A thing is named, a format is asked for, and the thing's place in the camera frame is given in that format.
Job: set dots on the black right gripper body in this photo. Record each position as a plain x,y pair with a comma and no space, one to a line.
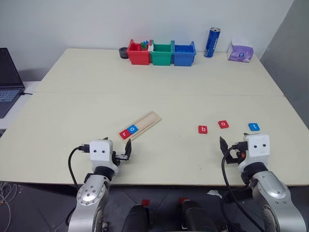
233,159

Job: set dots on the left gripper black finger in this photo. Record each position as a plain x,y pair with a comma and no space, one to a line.
105,138
128,149

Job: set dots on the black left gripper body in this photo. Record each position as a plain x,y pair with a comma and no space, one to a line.
120,157

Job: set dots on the blue letter t tile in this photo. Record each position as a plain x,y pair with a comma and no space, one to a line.
254,126

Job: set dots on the red letter o tile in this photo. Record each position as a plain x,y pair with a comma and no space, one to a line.
223,124

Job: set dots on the red letter b tile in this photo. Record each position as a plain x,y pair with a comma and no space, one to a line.
202,129

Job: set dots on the wooden letter tray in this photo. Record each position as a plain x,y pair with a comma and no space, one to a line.
149,118

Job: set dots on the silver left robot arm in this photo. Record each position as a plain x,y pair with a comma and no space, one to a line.
91,191

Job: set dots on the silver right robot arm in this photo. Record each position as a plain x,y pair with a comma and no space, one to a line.
275,191

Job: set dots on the red letter r tile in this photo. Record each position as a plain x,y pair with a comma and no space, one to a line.
124,134

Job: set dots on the blue letter o tile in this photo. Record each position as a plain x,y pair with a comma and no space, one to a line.
132,129

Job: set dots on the white paper scrap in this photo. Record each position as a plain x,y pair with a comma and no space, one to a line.
213,193

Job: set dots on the dark rounded shape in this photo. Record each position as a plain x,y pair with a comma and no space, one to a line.
195,217
136,220

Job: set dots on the purple tissue pack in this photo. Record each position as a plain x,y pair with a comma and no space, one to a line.
240,54

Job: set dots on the black round container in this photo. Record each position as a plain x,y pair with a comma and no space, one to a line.
122,53

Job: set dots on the red plastic bin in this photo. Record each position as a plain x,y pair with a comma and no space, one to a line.
138,58

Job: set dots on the green plastic bin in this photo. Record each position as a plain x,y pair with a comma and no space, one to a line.
160,59

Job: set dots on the blue drink can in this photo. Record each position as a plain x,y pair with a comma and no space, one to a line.
211,43

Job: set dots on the blue plastic bin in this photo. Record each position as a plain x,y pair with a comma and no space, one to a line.
183,59

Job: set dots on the green toy brick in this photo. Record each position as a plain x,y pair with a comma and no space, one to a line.
144,47

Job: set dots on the white toy brick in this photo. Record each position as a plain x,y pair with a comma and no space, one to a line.
151,47

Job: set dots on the dark laptop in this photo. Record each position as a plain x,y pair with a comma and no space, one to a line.
8,77

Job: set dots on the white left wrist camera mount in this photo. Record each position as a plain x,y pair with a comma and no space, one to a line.
101,149

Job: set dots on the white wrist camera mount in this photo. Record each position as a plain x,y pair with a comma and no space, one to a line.
101,149
257,147

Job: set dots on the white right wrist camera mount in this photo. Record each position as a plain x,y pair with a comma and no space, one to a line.
257,147

